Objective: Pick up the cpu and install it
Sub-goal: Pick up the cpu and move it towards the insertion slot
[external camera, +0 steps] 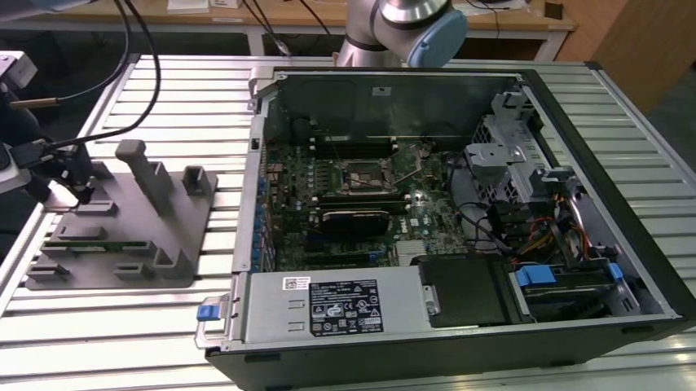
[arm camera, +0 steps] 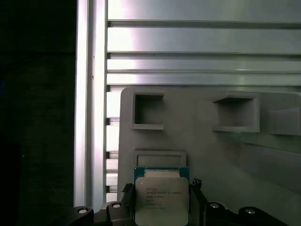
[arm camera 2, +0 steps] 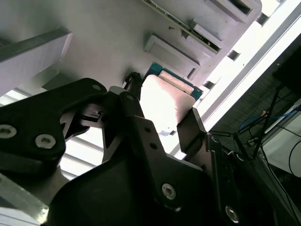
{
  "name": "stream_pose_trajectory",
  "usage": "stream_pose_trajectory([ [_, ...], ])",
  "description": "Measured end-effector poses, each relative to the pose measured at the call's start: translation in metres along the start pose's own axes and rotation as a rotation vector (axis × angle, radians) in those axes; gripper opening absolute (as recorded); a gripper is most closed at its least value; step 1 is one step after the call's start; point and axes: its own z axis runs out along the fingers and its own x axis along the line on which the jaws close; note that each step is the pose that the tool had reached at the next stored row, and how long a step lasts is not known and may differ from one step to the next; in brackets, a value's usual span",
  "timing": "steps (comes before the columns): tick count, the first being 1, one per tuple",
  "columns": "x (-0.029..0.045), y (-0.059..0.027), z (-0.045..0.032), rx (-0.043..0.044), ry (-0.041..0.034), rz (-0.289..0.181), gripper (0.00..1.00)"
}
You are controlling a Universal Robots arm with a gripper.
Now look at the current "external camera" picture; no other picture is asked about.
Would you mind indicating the gray wrist camera box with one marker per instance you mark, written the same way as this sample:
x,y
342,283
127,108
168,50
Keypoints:
x,y
19,69

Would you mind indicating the silver cage bracket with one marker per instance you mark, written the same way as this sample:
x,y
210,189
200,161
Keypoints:
x,y
489,163

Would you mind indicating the CPU socket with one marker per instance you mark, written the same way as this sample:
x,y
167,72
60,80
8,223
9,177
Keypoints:
x,y
361,169

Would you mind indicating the silver power supply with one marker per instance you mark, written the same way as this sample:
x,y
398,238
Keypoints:
x,y
271,301

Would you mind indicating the black PC case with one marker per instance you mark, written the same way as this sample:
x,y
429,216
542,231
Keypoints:
x,y
434,366

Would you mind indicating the green RAM stick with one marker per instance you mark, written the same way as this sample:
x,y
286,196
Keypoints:
x,y
119,245

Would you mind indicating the white cardboard box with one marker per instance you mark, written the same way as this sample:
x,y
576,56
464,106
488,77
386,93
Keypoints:
x,y
226,3
187,4

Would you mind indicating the blue drive bay clip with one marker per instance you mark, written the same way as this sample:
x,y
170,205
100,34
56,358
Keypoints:
x,y
615,273

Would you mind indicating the hard disk in blue carrier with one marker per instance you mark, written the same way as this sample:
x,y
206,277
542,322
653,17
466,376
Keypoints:
x,y
536,277

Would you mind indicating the green motherboard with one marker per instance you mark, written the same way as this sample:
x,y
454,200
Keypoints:
x,y
434,191

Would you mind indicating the silver chipset heatsink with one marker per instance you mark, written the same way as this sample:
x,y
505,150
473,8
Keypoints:
x,y
411,248

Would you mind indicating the wooden desk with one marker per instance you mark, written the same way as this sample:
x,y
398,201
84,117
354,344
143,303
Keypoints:
x,y
516,17

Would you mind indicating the black graphics card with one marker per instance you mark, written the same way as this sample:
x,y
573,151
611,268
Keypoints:
x,y
353,224

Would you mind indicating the wooden cabinet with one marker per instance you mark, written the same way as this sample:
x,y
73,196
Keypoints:
x,y
641,40

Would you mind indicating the small black box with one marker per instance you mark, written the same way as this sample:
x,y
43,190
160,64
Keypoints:
x,y
553,9

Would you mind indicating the blue power supply latch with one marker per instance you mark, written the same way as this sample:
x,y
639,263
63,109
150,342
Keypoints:
x,y
207,313

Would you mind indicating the black plastic shroud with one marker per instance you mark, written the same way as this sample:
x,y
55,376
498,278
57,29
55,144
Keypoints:
x,y
468,293

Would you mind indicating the gray parts rack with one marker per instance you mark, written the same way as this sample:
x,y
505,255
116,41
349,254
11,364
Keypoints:
x,y
184,228

